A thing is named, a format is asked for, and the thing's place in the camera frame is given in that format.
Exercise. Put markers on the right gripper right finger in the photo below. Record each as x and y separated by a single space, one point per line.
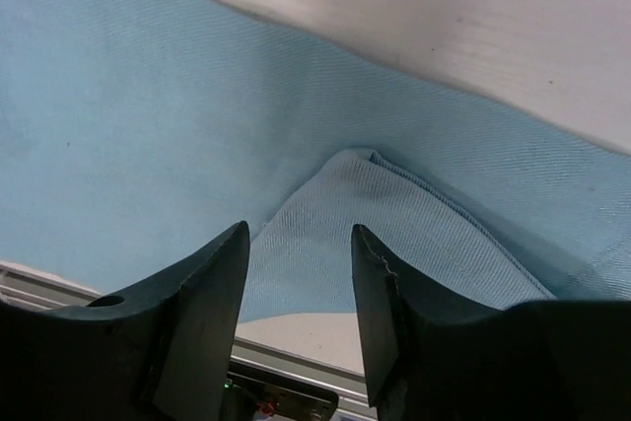
430 353

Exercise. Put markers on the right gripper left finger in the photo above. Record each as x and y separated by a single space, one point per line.
156 350

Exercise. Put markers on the light blue trousers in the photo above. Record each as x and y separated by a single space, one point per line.
135 131

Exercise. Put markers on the aluminium rail frame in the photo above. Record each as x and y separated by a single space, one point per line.
319 349

